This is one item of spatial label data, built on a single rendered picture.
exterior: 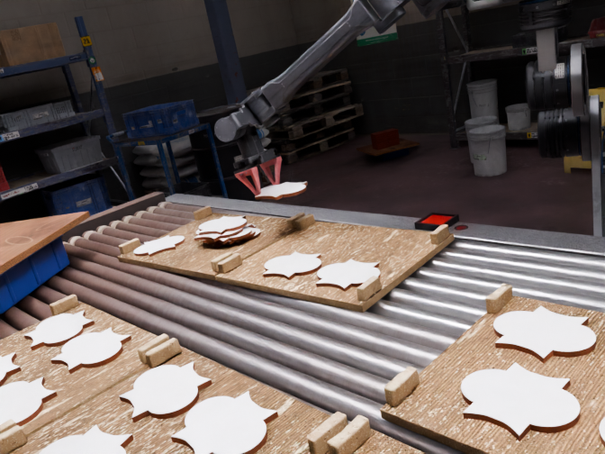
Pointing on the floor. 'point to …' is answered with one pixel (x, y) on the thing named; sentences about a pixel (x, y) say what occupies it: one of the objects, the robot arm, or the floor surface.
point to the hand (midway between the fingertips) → (266, 188)
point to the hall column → (228, 57)
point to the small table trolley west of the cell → (165, 156)
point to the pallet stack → (314, 117)
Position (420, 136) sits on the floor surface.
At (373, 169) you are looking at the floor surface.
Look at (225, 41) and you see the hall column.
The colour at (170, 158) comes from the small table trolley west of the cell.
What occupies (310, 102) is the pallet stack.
